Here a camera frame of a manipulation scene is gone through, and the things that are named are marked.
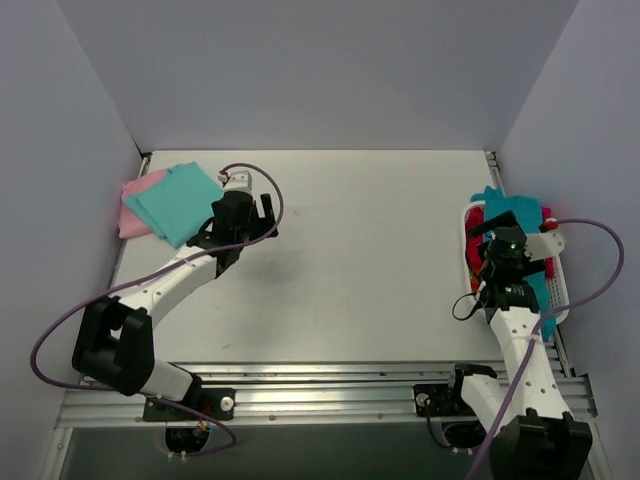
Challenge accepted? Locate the mint green t-shirt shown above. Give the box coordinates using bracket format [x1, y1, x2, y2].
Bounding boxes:
[138, 162, 223, 248]

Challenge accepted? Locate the teal blue t-shirt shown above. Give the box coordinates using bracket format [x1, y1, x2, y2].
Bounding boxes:
[465, 186, 555, 315]

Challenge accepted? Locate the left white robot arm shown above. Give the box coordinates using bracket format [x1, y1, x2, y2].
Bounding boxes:
[72, 191, 278, 419]

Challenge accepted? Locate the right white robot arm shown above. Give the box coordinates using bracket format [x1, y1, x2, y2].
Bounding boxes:
[443, 211, 593, 479]

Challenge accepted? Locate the red t-shirt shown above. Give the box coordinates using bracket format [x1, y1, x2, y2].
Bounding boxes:
[463, 204, 559, 278]

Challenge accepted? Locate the white laundry basket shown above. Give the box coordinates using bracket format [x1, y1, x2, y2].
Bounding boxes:
[455, 201, 569, 333]

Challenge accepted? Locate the folded pink t-shirt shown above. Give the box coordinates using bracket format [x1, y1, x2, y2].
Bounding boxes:
[118, 169, 168, 240]

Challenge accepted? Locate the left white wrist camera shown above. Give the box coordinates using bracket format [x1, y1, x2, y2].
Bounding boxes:
[217, 170, 253, 196]

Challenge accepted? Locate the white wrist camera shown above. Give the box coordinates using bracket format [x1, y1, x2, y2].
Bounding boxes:
[524, 218, 566, 261]
[217, 170, 253, 196]

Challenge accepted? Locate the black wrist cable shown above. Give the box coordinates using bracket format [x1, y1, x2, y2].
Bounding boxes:
[451, 292, 489, 322]

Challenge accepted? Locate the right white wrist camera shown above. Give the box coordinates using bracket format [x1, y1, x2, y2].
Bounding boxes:
[524, 218, 566, 261]

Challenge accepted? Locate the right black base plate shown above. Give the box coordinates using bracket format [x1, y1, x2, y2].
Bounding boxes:
[412, 383, 475, 418]

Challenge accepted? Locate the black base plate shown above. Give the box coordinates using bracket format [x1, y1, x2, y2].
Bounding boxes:
[142, 387, 236, 423]
[412, 383, 475, 418]

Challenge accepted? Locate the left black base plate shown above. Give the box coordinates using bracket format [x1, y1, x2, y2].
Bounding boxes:
[142, 387, 236, 423]

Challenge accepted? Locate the aluminium rail frame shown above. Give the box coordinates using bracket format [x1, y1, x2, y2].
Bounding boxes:
[52, 149, 599, 480]

